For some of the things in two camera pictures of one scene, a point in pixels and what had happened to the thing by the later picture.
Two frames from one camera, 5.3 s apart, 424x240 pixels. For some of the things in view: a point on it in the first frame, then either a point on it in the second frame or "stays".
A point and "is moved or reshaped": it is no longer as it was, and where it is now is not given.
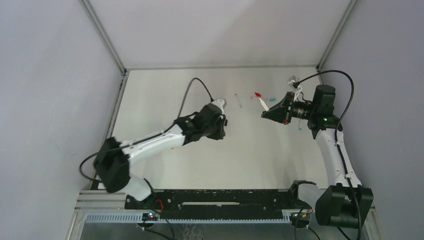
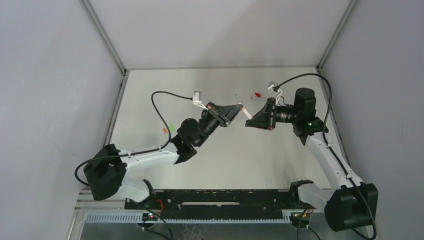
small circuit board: x=150 y=216 stays
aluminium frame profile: x=109 y=128 stays
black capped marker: x=264 y=104 is moved or reshaped
